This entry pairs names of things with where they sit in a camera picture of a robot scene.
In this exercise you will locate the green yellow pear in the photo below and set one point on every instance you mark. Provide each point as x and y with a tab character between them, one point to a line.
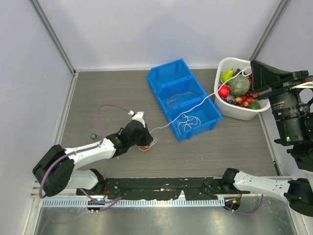
226	76

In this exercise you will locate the white fruit basket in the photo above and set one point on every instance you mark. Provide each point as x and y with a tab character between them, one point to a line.
230	110

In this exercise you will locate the green melon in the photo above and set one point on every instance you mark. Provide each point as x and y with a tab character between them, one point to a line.
239	85

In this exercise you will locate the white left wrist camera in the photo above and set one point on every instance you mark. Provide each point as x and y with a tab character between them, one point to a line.
140	116

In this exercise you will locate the blue three-compartment bin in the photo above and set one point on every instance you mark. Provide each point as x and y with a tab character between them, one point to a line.
182	99

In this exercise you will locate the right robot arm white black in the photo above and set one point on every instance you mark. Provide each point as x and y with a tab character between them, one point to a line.
294	121

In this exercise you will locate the green lime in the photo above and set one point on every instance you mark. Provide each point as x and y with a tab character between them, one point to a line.
254	106

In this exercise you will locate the red apple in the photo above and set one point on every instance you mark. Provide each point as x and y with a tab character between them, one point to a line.
223	91

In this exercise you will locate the red yellow cherries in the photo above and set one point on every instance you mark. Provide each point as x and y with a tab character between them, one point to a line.
244	101

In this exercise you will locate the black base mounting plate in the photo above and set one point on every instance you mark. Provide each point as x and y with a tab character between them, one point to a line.
165	189

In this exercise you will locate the dark red grape bunch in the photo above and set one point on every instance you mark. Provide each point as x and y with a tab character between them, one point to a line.
250	95

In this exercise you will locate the perforated cable duct strip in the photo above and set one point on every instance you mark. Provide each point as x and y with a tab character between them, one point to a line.
84	202

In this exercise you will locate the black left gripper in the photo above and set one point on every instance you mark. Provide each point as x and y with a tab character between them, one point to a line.
147	137

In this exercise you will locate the clear glass bottle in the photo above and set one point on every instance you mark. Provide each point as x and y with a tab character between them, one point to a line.
94	137

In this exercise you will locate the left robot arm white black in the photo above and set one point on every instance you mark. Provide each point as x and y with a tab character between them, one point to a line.
59	168

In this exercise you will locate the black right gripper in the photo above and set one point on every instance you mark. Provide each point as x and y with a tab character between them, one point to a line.
263	75

